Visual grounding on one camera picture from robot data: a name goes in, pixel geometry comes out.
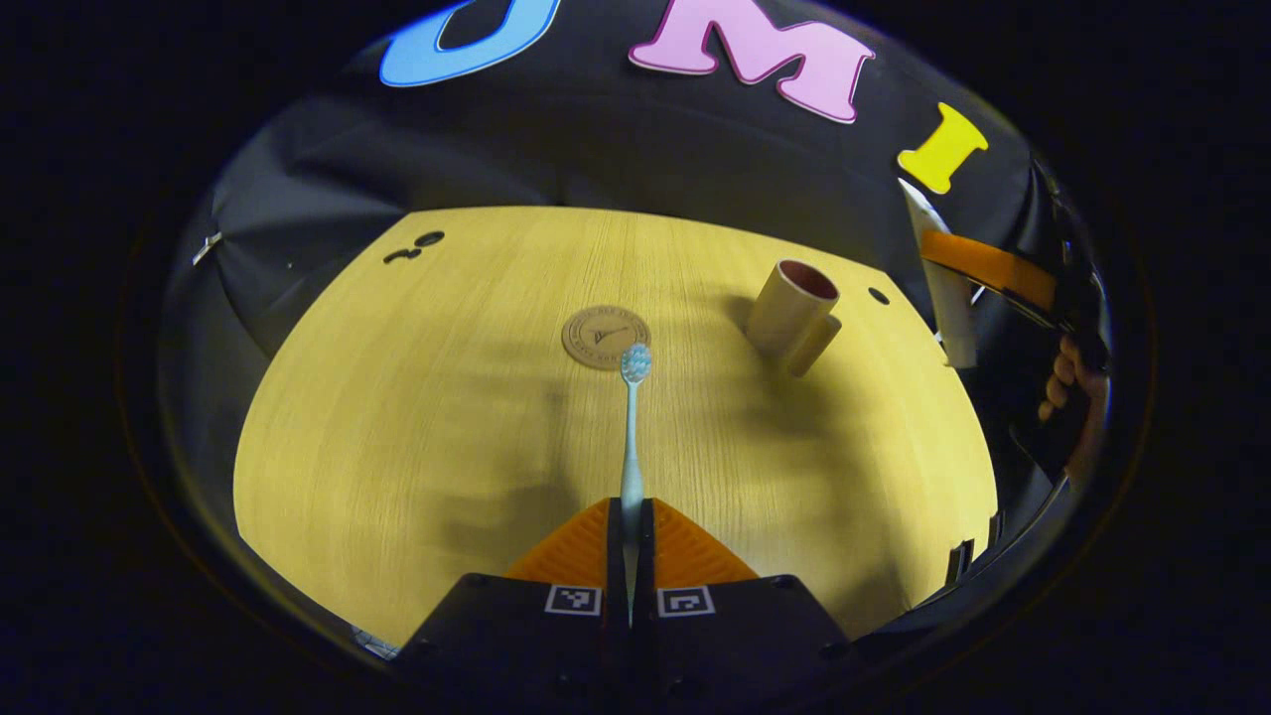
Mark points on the beige cup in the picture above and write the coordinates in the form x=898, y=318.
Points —
x=784, y=313

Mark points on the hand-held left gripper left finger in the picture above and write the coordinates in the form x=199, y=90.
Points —
x=616, y=556

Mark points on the black backdrop cloth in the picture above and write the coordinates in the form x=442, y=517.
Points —
x=596, y=149

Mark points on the wooden desktop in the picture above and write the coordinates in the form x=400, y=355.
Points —
x=447, y=417

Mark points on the silver clip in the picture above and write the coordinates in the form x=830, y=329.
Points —
x=207, y=246

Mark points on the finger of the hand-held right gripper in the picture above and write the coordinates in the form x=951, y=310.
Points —
x=983, y=260

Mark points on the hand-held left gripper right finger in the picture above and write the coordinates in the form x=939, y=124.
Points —
x=645, y=556

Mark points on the white toothpaste tube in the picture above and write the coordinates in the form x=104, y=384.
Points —
x=948, y=318

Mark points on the round brown coaster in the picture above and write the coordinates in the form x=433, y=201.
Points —
x=596, y=333

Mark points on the light blue toothbrush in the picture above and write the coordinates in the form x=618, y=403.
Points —
x=632, y=437

